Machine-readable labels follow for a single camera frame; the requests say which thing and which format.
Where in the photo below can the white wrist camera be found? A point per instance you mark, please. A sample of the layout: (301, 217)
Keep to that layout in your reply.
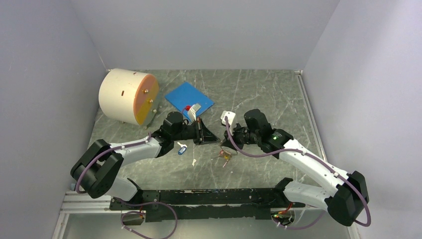
(228, 117)
(193, 111)

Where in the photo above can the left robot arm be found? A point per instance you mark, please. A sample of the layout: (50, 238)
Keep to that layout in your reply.
(96, 172)

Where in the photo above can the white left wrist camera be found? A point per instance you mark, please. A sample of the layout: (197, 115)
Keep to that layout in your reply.
(193, 111)

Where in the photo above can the white cylinder drum box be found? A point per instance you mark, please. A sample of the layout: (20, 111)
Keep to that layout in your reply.
(129, 96)

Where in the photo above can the bunch of silver clips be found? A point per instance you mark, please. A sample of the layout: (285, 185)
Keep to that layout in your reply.
(221, 154)

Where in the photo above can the aluminium frame rail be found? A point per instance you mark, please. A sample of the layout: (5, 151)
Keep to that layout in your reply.
(75, 203)

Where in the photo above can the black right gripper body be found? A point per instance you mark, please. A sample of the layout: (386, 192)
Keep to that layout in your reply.
(241, 136)

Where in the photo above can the blue folded paper folder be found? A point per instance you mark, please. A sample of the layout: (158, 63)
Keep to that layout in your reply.
(187, 95)

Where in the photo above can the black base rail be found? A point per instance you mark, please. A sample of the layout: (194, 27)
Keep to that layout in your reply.
(257, 203)

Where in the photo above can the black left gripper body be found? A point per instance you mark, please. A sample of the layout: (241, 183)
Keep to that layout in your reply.
(192, 132)

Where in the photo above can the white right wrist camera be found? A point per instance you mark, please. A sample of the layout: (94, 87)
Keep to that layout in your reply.
(228, 117)

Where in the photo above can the key with yellow tag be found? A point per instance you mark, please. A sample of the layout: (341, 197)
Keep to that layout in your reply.
(227, 159)

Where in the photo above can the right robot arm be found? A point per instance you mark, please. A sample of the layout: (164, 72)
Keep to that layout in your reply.
(343, 195)

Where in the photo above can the key with blue tag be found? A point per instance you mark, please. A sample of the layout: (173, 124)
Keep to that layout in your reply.
(182, 149)

